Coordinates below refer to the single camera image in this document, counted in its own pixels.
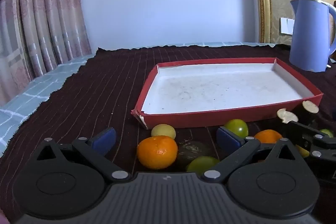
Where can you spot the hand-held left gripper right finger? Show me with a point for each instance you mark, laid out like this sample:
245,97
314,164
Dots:
228,140

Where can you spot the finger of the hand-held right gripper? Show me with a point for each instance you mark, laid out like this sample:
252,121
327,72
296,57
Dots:
309,134

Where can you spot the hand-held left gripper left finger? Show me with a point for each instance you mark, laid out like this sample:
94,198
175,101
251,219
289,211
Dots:
105,140

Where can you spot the green tomato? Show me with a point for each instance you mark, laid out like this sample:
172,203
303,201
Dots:
202,163
236,128

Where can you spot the green cucumber piece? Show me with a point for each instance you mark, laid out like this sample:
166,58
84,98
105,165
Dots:
326,132

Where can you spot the dark eggplant piece gripped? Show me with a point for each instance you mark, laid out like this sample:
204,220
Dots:
309,107

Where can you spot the dark eggplant piece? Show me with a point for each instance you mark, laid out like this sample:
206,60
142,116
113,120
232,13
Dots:
287,116

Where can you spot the orange mandarin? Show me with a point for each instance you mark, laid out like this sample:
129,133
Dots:
157,151
267,136

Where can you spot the red cardboard tray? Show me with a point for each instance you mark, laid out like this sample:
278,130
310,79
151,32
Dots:
223,87

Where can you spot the dark striped cloth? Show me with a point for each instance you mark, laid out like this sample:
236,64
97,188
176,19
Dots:
92,98

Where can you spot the blue electric kettle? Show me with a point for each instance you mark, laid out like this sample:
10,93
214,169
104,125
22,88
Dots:
309,43

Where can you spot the pink patterned curtain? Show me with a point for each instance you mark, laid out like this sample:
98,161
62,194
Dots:
39,16

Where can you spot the white wall switch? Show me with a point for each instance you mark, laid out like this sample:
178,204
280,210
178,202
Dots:
286,26

